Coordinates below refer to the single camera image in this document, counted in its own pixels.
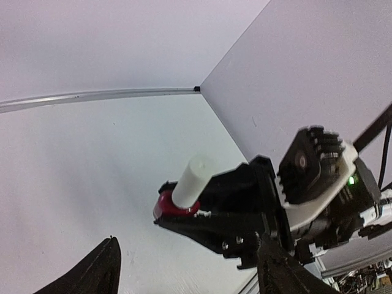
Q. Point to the aluminium back rail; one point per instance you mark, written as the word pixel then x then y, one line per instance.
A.
pixel 89 96

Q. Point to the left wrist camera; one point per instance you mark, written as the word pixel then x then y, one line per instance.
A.
pixel 316 166

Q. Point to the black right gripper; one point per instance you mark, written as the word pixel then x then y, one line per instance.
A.
pixel 249 187

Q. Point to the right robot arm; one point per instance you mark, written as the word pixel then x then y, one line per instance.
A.
pixel 354 209

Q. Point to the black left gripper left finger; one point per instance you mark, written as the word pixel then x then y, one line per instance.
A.
pixel 97 272

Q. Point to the white nail polish cap brush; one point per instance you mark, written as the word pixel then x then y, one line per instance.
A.
pixel 195 177

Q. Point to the red nail polish bottle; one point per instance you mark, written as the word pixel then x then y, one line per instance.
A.
pixel 165 206

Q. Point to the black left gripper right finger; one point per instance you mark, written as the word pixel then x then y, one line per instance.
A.
pixel 278 272

